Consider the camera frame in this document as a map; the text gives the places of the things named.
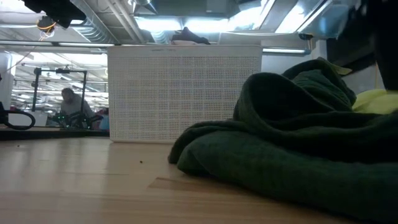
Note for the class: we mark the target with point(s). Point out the black aluminium table frame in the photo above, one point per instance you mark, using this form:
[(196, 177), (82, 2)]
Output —
[(62, 133)]

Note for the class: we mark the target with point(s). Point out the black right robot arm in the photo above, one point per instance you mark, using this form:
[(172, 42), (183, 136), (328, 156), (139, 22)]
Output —
[(387, 46)]

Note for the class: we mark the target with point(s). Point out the person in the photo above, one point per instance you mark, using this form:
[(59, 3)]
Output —
[(73, 104)]

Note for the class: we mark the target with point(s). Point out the dark green sweatshirt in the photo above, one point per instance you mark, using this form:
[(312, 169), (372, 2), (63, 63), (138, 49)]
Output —
[(280, 149)]

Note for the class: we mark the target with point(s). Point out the black garment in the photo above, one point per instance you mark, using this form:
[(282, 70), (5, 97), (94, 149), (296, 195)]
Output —
[(189, 37)]

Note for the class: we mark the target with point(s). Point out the neon yellow shirt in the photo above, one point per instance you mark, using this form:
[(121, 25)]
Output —
[(376, 101)]

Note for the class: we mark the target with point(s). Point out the black background rig frame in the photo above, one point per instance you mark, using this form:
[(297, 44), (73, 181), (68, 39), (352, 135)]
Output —
[(36, 90)]

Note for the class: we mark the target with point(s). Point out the white perforated laundry basket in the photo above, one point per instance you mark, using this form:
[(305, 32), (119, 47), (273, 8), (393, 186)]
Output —
[(186, 93)]

